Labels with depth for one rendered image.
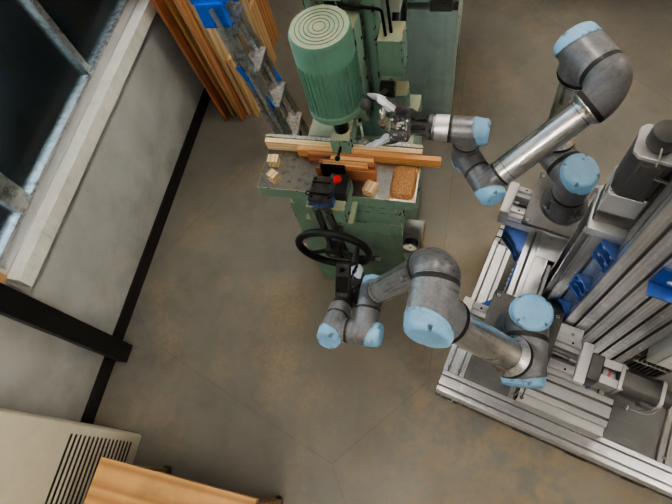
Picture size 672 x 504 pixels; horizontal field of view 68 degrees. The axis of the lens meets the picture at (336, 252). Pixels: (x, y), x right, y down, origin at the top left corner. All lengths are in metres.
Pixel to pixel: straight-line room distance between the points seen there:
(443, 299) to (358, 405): 1.41
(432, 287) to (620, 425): 1.39
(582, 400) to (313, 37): 1.34
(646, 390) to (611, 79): 0.94
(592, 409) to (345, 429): 1.14
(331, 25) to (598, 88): 0.69
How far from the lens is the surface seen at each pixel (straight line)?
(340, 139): 1.75
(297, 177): 1.90
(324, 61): 1.43
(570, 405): 1.80
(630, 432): 2.39
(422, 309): 1.14
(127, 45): 2.80
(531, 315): 1.50
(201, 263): 2.93
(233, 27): 2.39
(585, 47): 1.47
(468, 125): 1.44
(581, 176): 1.74
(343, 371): 2.52
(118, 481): 2.23
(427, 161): 1.84
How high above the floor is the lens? 2.45
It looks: 64 degrees down
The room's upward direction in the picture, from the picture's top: 20 degrees counter-clockwise
